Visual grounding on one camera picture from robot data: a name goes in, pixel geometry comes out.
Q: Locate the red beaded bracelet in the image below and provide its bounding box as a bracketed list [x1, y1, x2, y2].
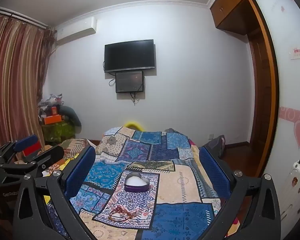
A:
[108, 204, 138, 222]

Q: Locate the purple heart-shaped tin box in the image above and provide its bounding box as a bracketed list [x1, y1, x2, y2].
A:
[124, 172, 150, 193]

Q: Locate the red flat box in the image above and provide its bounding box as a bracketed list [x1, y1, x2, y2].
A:
[23, 141, 42, 157]

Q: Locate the green covered side table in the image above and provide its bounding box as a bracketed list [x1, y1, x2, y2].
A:
[42, 121, 75, 144]

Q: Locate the orange box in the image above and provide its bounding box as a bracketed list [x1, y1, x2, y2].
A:
[44, 114, 62, 125]

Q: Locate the dark bag on floor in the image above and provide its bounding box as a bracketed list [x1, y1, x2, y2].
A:
[204, 135, 225, 159]

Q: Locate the red striped curtain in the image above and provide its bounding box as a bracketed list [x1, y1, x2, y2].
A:
[0, 15, 55, 146]

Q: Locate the yellow round object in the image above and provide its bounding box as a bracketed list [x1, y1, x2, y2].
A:
[124, 121, 144, 131]

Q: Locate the blue patchwork bedspread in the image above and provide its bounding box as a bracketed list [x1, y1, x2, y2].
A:
[47, 126, 231, 240]

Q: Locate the white air conditioner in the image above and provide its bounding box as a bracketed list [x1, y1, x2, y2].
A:
[57, 17, 97, 45]

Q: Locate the black wall television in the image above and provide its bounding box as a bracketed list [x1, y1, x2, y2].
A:
[104, 39, 155, 73]

